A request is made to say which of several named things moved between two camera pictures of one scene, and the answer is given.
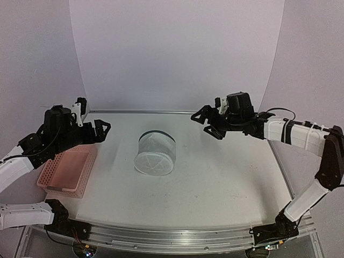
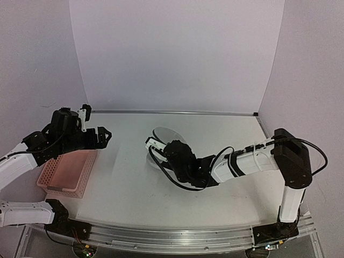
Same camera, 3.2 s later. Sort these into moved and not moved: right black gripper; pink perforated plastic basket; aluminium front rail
Moved: right black gripper
Not moved: aluminium front rail; pink perforated plastic basket
